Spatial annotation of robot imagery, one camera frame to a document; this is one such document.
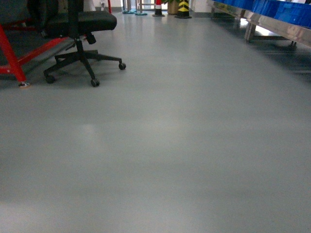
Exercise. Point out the yellow black striped bollard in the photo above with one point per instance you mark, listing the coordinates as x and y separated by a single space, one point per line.
183 10

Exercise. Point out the distant red white cone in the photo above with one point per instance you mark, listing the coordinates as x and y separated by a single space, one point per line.
158 9

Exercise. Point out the black office swivel chair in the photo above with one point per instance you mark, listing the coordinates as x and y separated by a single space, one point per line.
50 23

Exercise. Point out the stainless steel flow rack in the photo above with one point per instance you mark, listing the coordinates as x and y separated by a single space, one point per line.
283 30

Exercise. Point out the large blue plastic crate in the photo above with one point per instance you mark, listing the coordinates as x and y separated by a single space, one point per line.
295 12

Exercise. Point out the red metal table frame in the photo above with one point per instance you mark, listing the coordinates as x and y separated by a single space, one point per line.
14 66

